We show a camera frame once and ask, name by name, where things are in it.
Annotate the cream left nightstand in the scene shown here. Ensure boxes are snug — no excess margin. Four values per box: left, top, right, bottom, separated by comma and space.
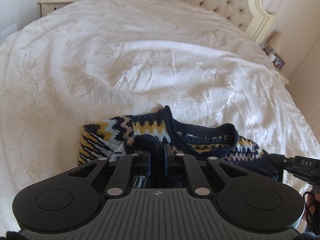
39, 0, 81, 17

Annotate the navy yellow patterned knit sweater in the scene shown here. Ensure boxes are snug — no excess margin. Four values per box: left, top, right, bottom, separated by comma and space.
78, 106, 283, 182

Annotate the person right hand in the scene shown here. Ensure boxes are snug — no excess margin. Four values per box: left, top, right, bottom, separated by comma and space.
305, 191, 319, 235

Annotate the cream right nightstand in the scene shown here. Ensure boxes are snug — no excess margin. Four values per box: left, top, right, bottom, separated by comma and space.
259, 43, 289, 85

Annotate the brown photo frame right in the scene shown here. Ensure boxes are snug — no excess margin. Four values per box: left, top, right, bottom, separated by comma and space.
273, 55, 285, 70

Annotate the cream nightstand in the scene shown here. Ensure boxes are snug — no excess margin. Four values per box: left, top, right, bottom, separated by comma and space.
259, 43, 289, 85
39, 0, 81, 17

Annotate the white floral duvet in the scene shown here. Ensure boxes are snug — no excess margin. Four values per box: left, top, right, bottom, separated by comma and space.
1, 0, 319, 232

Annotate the right white table lamp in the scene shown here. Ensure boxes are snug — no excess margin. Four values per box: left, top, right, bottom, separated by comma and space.
267, 32, 284, 55

